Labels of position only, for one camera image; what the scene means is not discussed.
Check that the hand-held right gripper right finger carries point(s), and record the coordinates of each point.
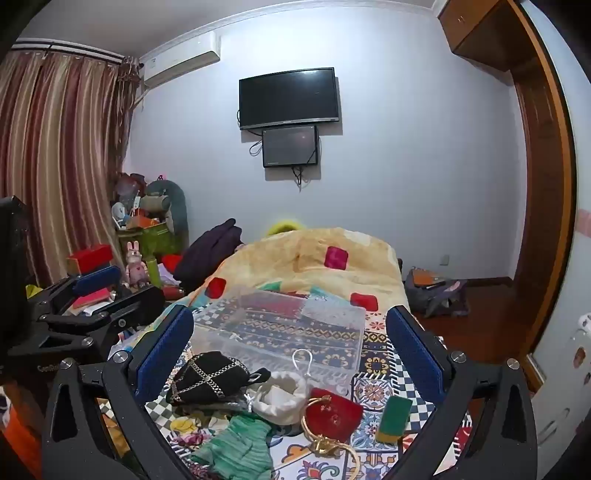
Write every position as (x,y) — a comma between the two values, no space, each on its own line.
(415,357)

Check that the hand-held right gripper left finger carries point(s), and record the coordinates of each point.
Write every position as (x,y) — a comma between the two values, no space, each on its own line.
(159,357)

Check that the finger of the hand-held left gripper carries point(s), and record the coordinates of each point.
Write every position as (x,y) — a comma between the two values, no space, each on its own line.
(97,279)
(138,304)

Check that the green and yellow sponge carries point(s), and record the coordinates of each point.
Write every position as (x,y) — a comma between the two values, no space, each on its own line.
(393,417)

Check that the green knit cloth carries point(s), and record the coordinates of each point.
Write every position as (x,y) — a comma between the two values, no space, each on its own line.
(235,450)

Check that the clear plastic storage box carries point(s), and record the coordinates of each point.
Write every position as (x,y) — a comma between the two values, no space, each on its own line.
(277,323)

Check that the red box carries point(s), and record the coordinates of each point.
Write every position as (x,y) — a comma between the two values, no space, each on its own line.
(90,258)

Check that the green bottle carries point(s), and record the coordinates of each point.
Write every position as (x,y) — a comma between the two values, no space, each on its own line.
(153,273)

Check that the red cylinder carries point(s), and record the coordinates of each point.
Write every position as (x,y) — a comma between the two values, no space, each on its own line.
(173,291)

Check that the pink rabbit toy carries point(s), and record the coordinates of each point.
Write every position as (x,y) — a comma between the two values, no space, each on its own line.
(135,265)

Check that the green storage box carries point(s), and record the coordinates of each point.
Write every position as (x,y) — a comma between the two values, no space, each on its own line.
(154,240)

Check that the grey backpack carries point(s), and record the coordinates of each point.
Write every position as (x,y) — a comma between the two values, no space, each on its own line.
(436,293)

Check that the dark purple clothing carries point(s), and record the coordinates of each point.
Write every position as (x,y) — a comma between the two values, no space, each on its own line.
(210,251)

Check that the teal plush toy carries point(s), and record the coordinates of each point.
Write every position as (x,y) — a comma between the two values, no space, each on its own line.
(173,203)

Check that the striped red curtain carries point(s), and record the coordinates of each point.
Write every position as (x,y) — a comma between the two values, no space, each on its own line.
(60,161)

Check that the white plastic hook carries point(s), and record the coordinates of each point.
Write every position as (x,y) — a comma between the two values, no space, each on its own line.
(302,357)

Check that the yellow blanket with red patches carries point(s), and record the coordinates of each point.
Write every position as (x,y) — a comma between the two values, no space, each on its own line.
(295,258)

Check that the white panel with stickers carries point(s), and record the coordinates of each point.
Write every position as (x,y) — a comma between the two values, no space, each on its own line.
(570,392)

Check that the yellow-green fluffy item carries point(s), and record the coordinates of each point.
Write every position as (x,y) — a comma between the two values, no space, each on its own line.
(282,227)

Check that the brown wooden wardrobe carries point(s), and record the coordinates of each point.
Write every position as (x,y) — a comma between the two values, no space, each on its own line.
(540,161)

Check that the white air conditioner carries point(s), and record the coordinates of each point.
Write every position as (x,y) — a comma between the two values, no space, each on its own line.
(180,60)

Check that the white wall outlet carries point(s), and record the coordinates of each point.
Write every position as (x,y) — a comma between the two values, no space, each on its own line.
(445,259)

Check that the small wall monitor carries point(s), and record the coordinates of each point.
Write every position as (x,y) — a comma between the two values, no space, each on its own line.
(290,146)

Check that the large wall television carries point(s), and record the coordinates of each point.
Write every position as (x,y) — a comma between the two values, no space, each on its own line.
(288,98)

